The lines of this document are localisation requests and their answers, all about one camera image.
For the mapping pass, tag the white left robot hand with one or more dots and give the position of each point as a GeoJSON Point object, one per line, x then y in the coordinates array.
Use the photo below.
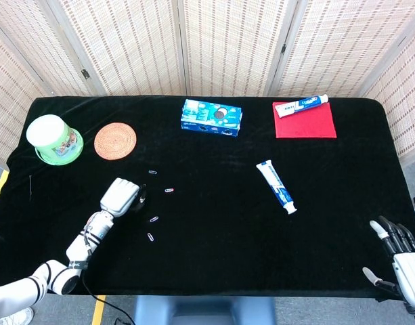
{"type": "Point", "coordinates": [120, 196]}

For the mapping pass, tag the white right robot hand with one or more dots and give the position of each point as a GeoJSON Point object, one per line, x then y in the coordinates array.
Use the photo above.
{"type": "Point", "coordinates": [410, 271]}

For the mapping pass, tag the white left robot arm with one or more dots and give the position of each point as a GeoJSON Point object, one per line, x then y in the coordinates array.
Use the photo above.
{"type": "Point", "coordinates": [78, 247]}

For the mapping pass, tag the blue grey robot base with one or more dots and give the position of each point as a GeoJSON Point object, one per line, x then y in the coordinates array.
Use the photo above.
{"type": "Point", "coordinates": [203, 311]}

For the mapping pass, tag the round woven coaster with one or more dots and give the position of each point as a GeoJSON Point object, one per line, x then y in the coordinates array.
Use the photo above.
{"type": "Point", "coordinates": [115, 141]}

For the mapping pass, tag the green tub with white lid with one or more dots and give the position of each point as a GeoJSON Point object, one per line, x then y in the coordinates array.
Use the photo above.
{"type": "Point", "coordinates": [53, 139]}

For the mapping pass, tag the black velvet tablecloth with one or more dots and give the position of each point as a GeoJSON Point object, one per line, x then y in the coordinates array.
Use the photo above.
{"type": "Point", "coordinates": [220, 237]}

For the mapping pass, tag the blue cookie box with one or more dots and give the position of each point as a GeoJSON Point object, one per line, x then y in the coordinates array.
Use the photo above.
{"type": "Point", "coordinates": [210, 118]}

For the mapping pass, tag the metal screen hinge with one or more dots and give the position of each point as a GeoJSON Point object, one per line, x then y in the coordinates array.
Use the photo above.
{"type": "Point", "coordinates": [283, 48]}
{"type": "Point", "coordinates": [85, 74]}

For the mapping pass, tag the blue white toothpaste tube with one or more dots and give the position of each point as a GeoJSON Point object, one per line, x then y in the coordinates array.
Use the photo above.
{"type": "Point", "coordinates": [276, 186]}
{"type": "Point", "coordinates": [300, 106]}

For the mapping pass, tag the white sneaker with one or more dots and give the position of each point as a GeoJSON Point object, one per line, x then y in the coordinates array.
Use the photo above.
{"type": "Point", "coordinates": [14, 317]}

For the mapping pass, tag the red square cloth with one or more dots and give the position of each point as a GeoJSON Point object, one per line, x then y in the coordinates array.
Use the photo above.
{"type": "Point", "coordinates": [308, 125]}

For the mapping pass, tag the woven folding screen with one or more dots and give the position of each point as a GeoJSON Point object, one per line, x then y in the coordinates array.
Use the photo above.
{"type": "Point", "coordinates": [227, 44]}

